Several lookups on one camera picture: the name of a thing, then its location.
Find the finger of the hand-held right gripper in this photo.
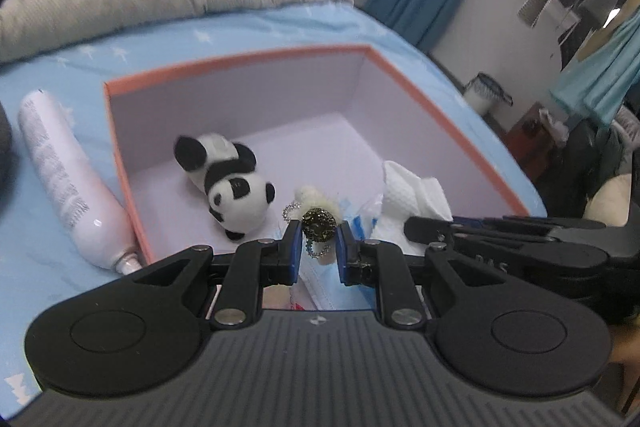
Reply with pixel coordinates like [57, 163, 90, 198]
[403, 216, 552, 254]
[482, 215, 609, 238]

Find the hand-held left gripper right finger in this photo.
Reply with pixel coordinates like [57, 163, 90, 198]
[338, 222, 507, 331]

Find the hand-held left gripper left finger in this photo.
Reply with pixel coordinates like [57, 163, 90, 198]
[134, 222, 304, 331]

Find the blue face mask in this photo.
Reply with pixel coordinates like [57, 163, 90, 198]
[298, 252, 382, 312]

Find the fluffy white hair tie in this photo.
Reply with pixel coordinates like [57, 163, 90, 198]
[283, 186, 346, 266]

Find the white tissue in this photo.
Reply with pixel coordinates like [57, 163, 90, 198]
[370, 160, 454, 254]

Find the small panda plush toy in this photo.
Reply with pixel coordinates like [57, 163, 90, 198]
[173, 133, 277, 242]

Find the orange cardboard box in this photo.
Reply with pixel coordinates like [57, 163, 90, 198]
[103, 43, 532, 266]

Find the cream cushion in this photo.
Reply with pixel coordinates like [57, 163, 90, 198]
[584, 174, 640, 229]

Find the brown stool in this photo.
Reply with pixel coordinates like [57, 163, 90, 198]
[504, 102, 568, 180]

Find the white trash bin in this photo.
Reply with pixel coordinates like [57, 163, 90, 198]
[464, 73, 513, 116]

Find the light blue hanging garment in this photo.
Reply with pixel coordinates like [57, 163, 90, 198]
[549, 13, 640, 128]

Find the blue tree-print bedsheet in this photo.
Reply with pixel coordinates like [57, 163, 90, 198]
[0, 1, 549, 423]

